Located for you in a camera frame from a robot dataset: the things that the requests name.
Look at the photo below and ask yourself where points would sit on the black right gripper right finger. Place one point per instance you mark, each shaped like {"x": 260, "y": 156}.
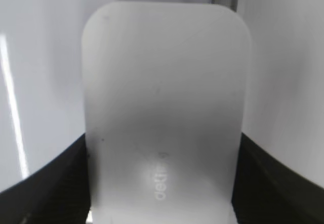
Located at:
{"x": 266, "y": 191}

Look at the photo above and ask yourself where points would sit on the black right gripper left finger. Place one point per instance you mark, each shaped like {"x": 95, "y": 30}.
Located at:
{"x": 57, "y": 193}

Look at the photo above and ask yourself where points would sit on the white rectangular board eraser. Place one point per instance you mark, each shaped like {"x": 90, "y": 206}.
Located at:
{"x": 164, "y": 95}

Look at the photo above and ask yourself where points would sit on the white board with aluminium frame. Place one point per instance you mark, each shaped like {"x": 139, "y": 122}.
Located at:
{"x": 42, "y": 109}

